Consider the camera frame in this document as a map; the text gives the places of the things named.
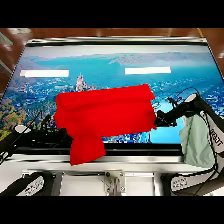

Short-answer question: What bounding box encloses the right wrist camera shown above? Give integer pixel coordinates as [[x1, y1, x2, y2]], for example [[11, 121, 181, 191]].
[[165, 95, 184, 110]]

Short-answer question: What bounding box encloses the red T-shirt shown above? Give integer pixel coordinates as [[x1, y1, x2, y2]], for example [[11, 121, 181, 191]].
[[53, 83, 158, 167]]

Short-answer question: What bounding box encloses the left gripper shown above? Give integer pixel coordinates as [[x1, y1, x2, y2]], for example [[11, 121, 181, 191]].
[[38, 127, 74, 147]]

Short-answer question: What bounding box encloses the pale green garment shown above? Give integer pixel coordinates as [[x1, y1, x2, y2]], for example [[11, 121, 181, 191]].
[[179, 114, 217, 170]]

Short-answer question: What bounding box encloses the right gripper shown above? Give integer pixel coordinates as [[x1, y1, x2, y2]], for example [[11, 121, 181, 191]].
[[154, 106, 184, 129]]

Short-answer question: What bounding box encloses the black cable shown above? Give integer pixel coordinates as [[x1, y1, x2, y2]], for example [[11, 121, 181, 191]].
[[171, 86, 201, 101]]

